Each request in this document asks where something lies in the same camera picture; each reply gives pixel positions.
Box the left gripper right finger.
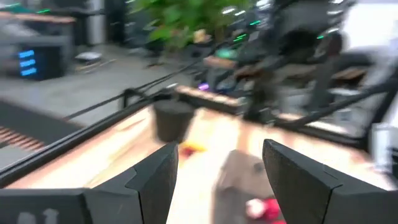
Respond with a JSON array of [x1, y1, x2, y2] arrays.
[[262, 138, 398, 224]]

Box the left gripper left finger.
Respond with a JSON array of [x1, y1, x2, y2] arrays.
[[83, 141, 180, 224]]

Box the red toy strawberry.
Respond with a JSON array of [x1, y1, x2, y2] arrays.
[[263, 198, 282, 222]]

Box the pink toy fruit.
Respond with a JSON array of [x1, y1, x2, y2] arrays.
[[245, 198, 265, 220]]

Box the yellow toy banana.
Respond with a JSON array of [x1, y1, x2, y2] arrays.
[[182, 141, 206, 153]]

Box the grey translucent plastic container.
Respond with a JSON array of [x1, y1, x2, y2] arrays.
[[213, 149, 282, 224]]

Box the green plant in black pot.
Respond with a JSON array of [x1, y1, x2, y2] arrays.
[[129, 0, 251, 144]]

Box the black floor mat orange stripes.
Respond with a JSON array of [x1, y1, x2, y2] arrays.
[[0, 99, 82, 153]]

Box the flat white box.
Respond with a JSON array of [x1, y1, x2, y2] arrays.
[[74, 51, 103, 62]]

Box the black computer tower blue lights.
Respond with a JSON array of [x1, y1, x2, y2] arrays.
[[12, 45, 65, 81]]

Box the wooden workbench grey legs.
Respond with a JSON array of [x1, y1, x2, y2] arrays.
[[0, 11, 77, 78]]

